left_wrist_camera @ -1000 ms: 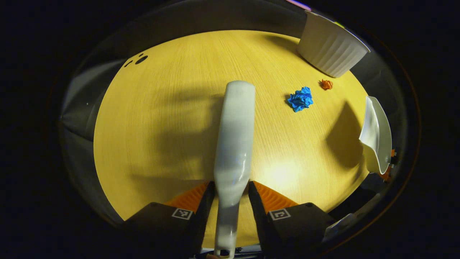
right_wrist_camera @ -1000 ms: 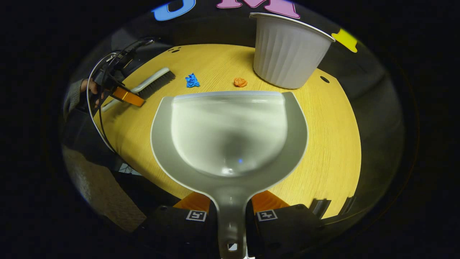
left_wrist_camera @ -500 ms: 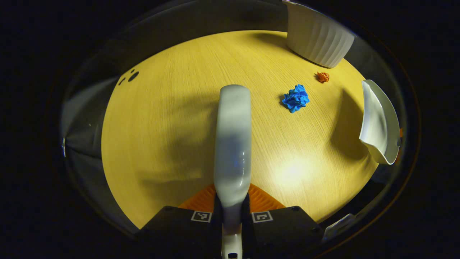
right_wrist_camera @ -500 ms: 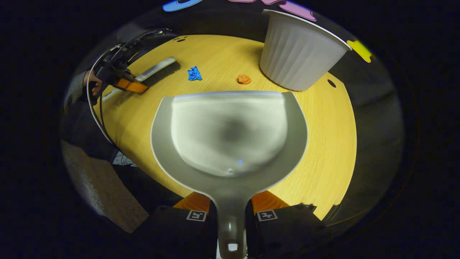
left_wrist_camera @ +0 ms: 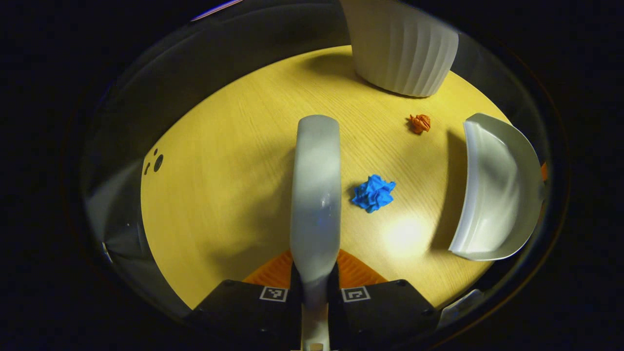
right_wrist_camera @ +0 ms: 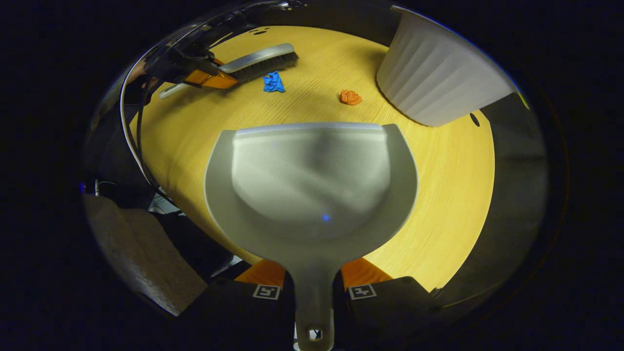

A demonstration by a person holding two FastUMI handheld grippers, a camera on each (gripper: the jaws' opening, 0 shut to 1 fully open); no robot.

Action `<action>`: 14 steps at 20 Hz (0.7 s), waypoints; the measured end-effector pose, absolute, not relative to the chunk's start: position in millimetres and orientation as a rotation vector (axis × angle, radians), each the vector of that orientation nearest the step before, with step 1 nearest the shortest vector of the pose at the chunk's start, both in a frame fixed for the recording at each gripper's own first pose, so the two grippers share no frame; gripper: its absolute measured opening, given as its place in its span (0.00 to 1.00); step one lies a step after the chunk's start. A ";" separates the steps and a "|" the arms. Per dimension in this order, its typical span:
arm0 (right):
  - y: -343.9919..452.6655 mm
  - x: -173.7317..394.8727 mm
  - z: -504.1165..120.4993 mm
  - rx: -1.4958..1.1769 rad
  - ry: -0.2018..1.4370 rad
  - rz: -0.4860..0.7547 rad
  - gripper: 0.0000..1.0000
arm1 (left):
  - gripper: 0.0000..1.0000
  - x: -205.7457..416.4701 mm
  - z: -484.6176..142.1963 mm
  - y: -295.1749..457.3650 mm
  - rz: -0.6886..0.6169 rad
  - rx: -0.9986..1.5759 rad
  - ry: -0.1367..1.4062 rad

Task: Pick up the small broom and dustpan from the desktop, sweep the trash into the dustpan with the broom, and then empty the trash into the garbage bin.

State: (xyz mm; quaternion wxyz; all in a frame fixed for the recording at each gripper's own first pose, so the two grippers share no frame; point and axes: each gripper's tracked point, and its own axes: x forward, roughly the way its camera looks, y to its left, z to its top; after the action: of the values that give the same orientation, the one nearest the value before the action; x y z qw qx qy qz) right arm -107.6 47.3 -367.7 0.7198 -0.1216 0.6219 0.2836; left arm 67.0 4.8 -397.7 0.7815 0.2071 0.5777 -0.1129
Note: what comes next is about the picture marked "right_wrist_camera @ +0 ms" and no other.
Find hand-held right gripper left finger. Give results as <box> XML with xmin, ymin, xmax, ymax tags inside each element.
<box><xmin>178</xmin><ymin>258</ymin><xmax>296</xmax><ymax>351</ymax></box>

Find small white broom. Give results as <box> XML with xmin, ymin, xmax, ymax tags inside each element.
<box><xmin>158</xmin><ymin>43</ymin><xmax>299</xmax><ymax>100</ymax></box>

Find white ribbed garbage bin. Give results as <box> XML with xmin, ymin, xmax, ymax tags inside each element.
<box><xmin>375</xmin><ymin>6</ymin><xmax>518</xmax><ymax>127</ymax></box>

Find white dustpan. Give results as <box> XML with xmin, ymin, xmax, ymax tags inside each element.
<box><xmin>204</xmin><ymin>122</ymin><xmax>419</xmax><ymax>351</ymax></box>

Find blue paper trash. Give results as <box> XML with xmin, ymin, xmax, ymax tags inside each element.
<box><xmin>263</xmin><ymin>71</ymin><xmax>286</xmax><ymax>94</ymax></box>

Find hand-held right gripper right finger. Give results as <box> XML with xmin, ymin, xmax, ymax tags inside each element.
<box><xmin>333</xmin><ymin>257</ymin><xmax>442</xmax><ymax>351</ymax></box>

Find wooden desktop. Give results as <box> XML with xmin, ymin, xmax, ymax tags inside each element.
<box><xmin>128</xmin><ymin>25</ymin><xmax>496</xmax><ymax>293</ymax></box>

